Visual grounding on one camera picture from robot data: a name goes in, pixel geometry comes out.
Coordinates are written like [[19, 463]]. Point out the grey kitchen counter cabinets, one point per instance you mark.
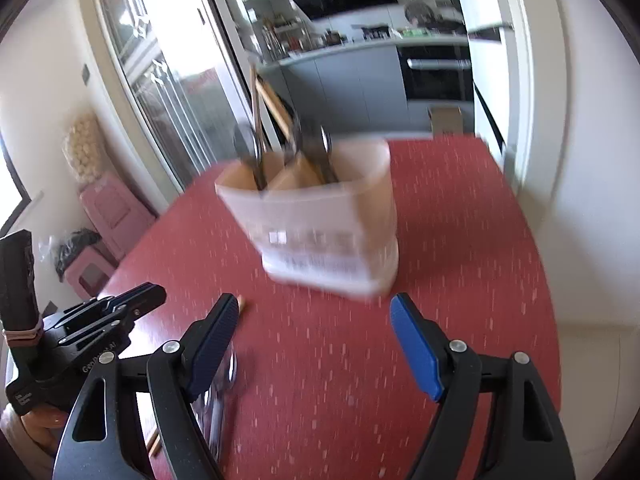
[[345, 85]]

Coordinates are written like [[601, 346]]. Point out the dark wall switch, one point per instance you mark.
[[86, 74]]

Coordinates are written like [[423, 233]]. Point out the beige plastic utensil holder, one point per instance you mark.
[[320, 230]]

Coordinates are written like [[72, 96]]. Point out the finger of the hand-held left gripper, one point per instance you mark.
[[142, 294], [100, 329]]

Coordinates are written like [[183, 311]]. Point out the bag of yellow balls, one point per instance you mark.
[[84, 147]]

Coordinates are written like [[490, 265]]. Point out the spice rack with bottles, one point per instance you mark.
[[287, 37]]

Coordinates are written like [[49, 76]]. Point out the cardboard box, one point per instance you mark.
[[446, 121]]

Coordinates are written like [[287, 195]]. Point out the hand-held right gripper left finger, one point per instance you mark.
[[215, 340]]

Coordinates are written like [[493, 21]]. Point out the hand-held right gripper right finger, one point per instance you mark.
[[415, 350]]

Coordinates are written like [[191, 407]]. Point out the black built-in oven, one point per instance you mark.
[[435, 72]]

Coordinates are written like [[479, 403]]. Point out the stack of pink stools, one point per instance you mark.
[[112, 220]]

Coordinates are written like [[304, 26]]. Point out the black plastic bag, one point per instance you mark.
[[75, 252]]

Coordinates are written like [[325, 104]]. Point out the person's left hand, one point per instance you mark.
[[30, 426]]

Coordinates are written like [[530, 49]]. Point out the sliding glass door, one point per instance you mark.
[[170, 70]]

